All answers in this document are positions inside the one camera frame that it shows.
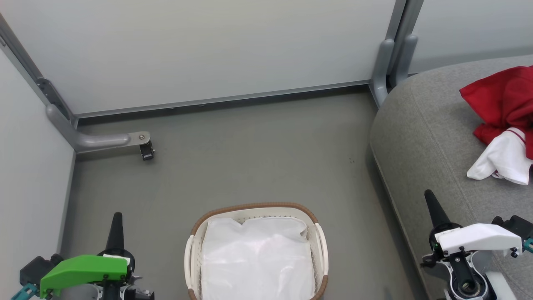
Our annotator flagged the grey fabric sofa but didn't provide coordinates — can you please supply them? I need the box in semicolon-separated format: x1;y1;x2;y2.
369;55;533;300

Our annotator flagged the white laundry basket brown rim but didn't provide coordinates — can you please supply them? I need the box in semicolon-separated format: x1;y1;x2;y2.
184;202;329;300

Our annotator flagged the grey partition corner post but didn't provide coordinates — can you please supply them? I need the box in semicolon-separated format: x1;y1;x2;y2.
0;12;79;127

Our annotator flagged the red and white garment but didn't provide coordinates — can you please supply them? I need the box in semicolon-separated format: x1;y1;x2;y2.
459;65;533;185

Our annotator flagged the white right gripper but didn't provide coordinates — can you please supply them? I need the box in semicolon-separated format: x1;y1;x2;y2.
421;189;523;269

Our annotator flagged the long grey partition foot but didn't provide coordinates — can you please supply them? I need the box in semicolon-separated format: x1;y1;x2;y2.
45;104;152;154

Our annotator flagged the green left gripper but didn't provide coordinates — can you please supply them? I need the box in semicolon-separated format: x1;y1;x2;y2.
40;212;136;299

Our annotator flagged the white cloth in basket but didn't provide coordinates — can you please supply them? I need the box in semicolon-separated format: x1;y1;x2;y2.
201;216;316;300

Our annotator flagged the grey double partition post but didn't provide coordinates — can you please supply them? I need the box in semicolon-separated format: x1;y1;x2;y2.
385;0;425;88

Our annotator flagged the grey partition bottom rail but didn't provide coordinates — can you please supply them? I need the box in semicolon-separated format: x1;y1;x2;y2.
75;80;372;119

